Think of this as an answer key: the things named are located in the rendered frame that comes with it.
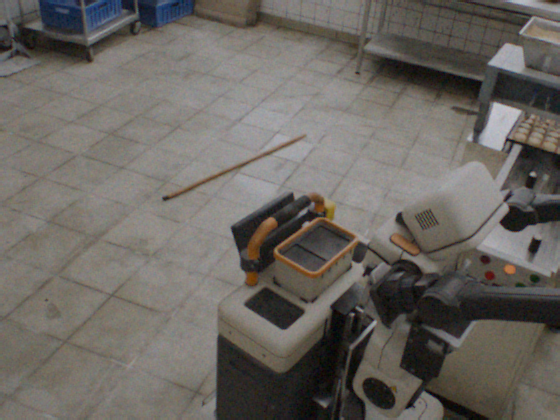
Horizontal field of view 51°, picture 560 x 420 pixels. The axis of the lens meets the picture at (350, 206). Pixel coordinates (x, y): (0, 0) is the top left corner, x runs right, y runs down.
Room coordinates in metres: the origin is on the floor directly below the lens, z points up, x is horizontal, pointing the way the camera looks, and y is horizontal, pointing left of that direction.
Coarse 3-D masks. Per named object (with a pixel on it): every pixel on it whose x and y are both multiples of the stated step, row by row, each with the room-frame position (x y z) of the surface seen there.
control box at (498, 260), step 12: (480, 252) 1.49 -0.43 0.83; (492, 252) 1.49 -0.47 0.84; (480, 264) 1.49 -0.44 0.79; (492, 264) 1.48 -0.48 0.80; (504, 264) 1.46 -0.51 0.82; (516, 264) 1.45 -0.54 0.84; (528, 264) 1.46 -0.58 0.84; (480, 276) 1.48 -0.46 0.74; (504, 276) 1.46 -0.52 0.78; (516, 276) 1.45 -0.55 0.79; (528, 276) 1.44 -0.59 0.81; (540, 276) 1.42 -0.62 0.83; (540, 288) 1.42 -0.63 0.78
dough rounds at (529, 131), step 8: (520, 120) 2.41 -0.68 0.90; (528, 120) 2.37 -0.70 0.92; (536, 120) 2.43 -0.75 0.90; (552, 120) 2.46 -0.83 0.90; (520, 128) 2.28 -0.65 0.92; (528, 128) 2.30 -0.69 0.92; (536, 128) 2.31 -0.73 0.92; (544, 128) 2.32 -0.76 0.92; (552, 128) 2.33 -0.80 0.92; (512, 136) 2.23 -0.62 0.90; (520, 136) 2.20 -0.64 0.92; (528, 136) 2.26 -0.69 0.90; (536, 136) 2.23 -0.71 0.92; (544, 136) 2.28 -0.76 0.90; (552, 136) 2.25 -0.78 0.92; (536, 144) 2.16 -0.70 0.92; (544, 144) 2.17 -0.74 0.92; (552, 144) 2.18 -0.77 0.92
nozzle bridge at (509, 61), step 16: (512, 48) 2.50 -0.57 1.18; (496, 64) 2.27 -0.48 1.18; (512, 64) 2.30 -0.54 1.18; (496, 80) 2.25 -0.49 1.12; (512, 80) 2.30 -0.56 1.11; (528, 80) 2.20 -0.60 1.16; (544, 80) 2.18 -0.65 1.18; (480, 96) 2.25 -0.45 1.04; (496, 96) 2.27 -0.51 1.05; (512, 96) 2.30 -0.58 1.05; (528, 96) 2.27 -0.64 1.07; (544, 96) 2.25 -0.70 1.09; (480, 112) 2.35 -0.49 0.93; (528, 112) 2.22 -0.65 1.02; (544, 112) 2.20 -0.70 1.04; (480, 128) 2.35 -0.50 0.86
